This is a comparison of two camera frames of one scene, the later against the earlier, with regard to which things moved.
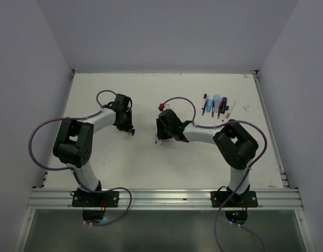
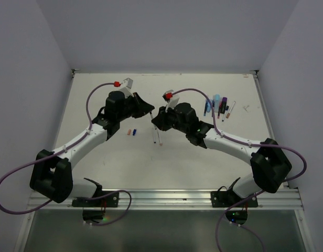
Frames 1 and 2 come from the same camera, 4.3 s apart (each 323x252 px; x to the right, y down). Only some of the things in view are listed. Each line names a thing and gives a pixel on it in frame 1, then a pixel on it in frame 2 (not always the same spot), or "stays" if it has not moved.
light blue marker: (208, 104) stays
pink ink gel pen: (219, 111) stays
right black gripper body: (164, 132) -> (172, 119)
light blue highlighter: (216, 103) stays
